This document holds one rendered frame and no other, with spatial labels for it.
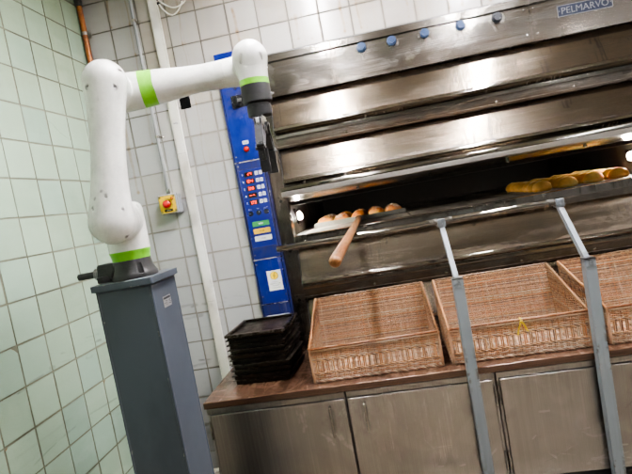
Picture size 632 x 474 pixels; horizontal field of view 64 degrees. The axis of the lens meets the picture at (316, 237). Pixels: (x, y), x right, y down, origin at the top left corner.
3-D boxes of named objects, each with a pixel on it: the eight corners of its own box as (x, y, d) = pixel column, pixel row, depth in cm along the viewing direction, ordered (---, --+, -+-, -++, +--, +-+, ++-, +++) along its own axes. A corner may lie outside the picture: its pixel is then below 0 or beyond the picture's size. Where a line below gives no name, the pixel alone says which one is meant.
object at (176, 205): (165, 214, 265) (162, 196, 264) (183, 211, 264) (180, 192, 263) (160, 215, 258) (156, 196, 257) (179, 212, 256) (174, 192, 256)
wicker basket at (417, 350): (322, 349, 260) (312, 297, 258) (432, 333, 253) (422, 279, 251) (311, 385, 211) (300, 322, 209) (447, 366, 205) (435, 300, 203)
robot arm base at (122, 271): (70, 290, 160) (66, 271, 160) (95, 281, 175) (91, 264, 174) (146, 276, 157) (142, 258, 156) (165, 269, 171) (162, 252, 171)
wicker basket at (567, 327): (438, 332, 252) (429, 278, 250) (555, 316, 244) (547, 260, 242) (451, 366, 204) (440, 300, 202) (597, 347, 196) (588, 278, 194)
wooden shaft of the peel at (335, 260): (341, 267, 120) (339, 255, 120) (329, 269, 120) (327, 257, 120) (361, 220, 289) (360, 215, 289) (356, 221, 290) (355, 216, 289)
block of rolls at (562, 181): (504, 192, 316) (503, 183, 315) (584, 178, 309) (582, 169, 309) (534, 193, 256) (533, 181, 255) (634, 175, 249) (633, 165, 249)
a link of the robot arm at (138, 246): (103, 265, 155) (91, 204, 153) (116, 260, 170) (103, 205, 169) (147, 257, 157) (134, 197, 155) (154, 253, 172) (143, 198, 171)
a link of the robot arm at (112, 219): (83, 245, 140) (72, 52, 138) (98, 243, 156) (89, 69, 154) (132, 244, 142) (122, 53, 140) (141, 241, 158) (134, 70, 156)
